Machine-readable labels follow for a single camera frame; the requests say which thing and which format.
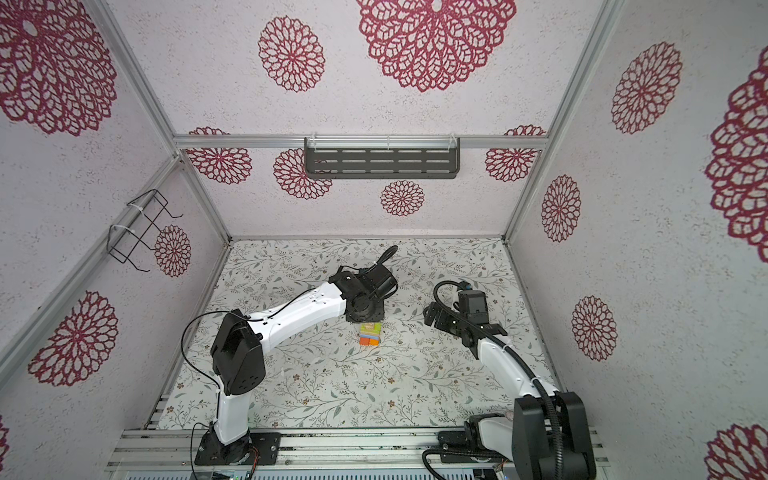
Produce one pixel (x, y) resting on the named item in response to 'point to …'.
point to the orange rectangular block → (373, 342)
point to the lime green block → (371, 328)
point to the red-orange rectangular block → (364, 341)
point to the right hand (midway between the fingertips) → (438, 310)
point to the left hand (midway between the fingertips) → (372, 318)
